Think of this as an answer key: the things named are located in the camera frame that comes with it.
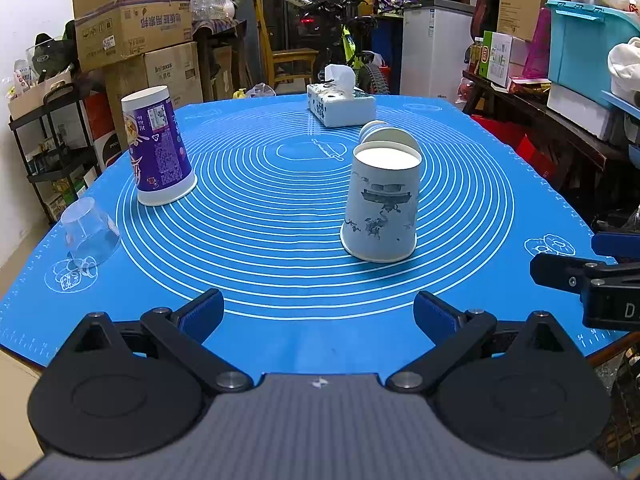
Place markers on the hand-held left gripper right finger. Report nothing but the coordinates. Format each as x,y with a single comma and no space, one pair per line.
437,316

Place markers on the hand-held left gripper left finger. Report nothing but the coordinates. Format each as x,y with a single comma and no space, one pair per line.
202,317

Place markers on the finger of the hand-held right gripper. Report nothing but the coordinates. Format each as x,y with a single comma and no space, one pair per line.
615,247
557,272

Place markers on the white paper cup blue print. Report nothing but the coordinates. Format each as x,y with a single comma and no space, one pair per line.
380,210

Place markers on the plain white paper cup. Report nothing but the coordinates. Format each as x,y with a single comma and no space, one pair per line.
387,135

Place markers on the clear plastic cup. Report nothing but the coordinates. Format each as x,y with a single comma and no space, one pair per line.
90,235

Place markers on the purple paper cup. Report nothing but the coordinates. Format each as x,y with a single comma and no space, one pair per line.
157,160

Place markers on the blue silicone baking mat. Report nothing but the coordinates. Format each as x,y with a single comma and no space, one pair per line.
280,265

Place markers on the red packaging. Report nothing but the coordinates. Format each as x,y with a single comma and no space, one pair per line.
520,147

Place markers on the dark wooden bench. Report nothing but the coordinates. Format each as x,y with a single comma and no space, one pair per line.
545,125

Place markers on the white foam box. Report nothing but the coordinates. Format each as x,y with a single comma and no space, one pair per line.
577,110

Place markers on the white cloth bundle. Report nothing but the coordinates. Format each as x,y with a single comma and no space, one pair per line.
625,67

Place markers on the teal plastic storage bin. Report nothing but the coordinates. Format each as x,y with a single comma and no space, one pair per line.
580,45

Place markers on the black shelf cart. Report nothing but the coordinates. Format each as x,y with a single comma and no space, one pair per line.
55,170

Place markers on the pink plastic bag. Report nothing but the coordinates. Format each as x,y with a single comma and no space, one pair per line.
539,45

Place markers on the green and white carton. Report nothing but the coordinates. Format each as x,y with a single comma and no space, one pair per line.
497,57

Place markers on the white patterned tissue box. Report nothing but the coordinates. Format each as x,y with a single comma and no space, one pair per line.
340,109

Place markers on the closed cardboard box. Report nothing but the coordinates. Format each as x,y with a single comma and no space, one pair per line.
170,77

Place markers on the white chest freezer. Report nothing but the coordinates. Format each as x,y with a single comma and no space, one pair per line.
432,50

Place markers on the white tissue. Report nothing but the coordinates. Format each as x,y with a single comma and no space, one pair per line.
341,76

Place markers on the wooden chair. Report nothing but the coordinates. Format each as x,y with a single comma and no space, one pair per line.
287,57

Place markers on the brown paper box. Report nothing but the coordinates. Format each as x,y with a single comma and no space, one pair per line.
35,95

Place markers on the black bicycle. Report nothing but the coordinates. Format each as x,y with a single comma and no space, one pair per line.
350,45

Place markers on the open cardboard box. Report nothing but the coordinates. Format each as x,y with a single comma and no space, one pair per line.
130,30

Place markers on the black bag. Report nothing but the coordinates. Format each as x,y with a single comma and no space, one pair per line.
52,55

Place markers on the bag of clear bottles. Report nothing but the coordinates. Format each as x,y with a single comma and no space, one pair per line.
212,7

